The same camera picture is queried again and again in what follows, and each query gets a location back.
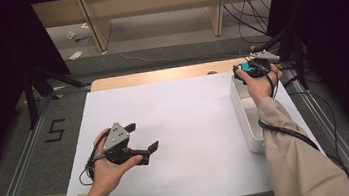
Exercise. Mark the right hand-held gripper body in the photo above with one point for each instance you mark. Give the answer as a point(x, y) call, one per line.
point(261, 67)

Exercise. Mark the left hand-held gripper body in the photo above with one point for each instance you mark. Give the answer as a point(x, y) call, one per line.
point(117, 142)

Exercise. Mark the white plastic bin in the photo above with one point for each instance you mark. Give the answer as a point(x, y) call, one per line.
point(249, 125)

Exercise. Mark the person's right hand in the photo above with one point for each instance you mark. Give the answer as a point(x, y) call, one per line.
point(260, 85)

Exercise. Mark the person's left hand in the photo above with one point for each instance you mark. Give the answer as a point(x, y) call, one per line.
point(108, 175)

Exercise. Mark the black metal stand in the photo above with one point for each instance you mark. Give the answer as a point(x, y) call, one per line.
point(31, 105)
point(299, 62)

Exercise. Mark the white table sheet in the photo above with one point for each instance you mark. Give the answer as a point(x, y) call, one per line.
point(181, 117)

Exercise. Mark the white paper scrap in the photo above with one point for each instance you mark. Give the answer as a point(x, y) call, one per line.
point(76, 55)
point(70, 35)
point(85, 25)

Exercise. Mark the thin black floor object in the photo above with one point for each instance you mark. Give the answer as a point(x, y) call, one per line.
point(83, 38)

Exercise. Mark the light wooden desk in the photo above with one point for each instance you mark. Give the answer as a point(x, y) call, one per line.
point(150, 0)

